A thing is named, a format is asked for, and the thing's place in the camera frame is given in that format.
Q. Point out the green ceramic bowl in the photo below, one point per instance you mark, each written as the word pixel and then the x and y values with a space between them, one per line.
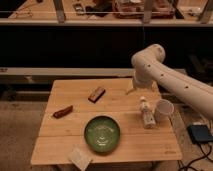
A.
pixel 102 134

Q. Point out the black power box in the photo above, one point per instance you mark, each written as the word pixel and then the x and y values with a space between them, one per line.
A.
pixel 199 134

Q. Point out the brown sausage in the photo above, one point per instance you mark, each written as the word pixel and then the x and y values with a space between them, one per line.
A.
pixel 63 112

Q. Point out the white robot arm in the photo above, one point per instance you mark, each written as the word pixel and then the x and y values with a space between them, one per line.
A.
pixel 148 67

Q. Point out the metal shelf rail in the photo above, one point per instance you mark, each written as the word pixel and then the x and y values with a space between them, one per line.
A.
pixel 89 72

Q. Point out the white plastic bottle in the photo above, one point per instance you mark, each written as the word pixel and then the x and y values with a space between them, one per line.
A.
pixel 147 114

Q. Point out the white mug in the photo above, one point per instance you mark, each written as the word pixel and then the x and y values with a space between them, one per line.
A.
pixel 163 110

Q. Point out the red tray on shelf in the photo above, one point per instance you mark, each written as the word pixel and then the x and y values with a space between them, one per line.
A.
pixel 135 8

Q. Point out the pale yellow cheese wedge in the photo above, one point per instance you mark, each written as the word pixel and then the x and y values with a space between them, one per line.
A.
pixel 130 90

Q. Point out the brown chocolate bar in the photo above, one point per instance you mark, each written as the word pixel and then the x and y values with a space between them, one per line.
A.
pixel 96 94

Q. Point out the wooden table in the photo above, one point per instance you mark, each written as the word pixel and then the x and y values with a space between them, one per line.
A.
pixel 138 146

